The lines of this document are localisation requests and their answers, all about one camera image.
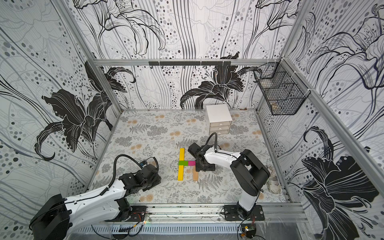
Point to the black wire basket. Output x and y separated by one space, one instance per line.
282 95

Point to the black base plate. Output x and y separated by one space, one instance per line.
234 213
136 214

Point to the green building block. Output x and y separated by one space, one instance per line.
183 163

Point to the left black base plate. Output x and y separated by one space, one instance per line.
136 214

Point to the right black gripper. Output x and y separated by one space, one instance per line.
197 151

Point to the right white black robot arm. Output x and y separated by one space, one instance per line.
249 171

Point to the white slotted cable duct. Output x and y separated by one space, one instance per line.
166 229

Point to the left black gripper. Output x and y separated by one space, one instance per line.
157 180

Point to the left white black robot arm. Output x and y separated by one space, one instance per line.
59 217

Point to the yellow building block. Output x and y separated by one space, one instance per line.
182 154
181 173

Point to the natural wood building block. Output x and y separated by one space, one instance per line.
195 174

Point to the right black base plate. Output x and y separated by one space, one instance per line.
234 213

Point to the small electronics board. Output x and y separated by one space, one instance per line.
248 231

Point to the white mini drawer cabinet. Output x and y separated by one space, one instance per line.
219 119

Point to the crumpled beige cloth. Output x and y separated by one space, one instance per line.
273 183

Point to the black wall mounted bar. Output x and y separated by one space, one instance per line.
189 63

